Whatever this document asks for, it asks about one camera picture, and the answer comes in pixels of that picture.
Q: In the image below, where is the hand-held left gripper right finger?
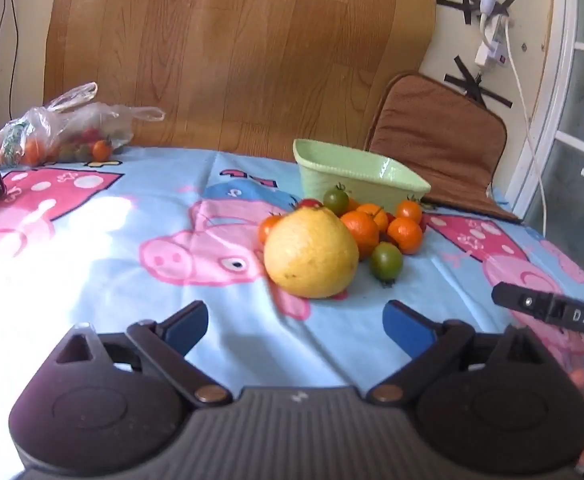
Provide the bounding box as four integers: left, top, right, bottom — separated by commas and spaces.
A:
366, 300, 547, 405

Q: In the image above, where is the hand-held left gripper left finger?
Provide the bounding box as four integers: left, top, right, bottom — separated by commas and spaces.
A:
52, 300, 234, 407

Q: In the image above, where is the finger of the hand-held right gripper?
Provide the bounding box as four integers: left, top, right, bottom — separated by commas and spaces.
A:
491, 282, 559, 323

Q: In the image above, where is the green tomato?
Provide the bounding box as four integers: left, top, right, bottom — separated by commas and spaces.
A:
323, 183, 351, 216
370, 241, 404, 282

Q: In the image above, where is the orange mandarin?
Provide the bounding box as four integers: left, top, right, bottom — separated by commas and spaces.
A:
341, 210, 380, 260

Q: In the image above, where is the large yellow pomelo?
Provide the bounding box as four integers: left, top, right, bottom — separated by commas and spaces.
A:
263, 207, 360, 300

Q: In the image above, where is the green ceramic bowl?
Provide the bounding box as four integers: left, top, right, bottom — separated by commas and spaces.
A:
293, 138, 432, 208

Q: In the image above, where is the cartoon pig printed blanket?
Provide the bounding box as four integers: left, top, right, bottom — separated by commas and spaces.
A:
0, 146, 584, 461

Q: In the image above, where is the orange cherry tomato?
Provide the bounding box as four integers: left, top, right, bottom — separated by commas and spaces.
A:
395, 198, 424, 224
258, 213, 286, 247

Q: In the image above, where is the brown seat cushion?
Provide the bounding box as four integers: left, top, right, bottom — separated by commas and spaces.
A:
364, 72, 524, 224

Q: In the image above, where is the white frosted glass door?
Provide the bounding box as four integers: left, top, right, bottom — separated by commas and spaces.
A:
511, 0, 584, 281

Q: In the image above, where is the black tape cross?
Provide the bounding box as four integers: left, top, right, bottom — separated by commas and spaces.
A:
437, 0, 521, 26
444, 55, 514, 110

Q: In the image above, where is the clear plastic bag of tomatoes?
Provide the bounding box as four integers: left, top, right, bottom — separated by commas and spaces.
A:
0, 82, 166, 169

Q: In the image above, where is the white power strip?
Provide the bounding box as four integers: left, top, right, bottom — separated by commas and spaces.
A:
474, 12, 511, 69

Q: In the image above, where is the wood pattern vinyl sheet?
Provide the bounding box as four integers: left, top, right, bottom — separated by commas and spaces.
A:
42, 0, 441, 164

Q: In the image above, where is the white power cable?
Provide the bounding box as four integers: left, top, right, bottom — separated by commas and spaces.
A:
503, 19, 549, 237

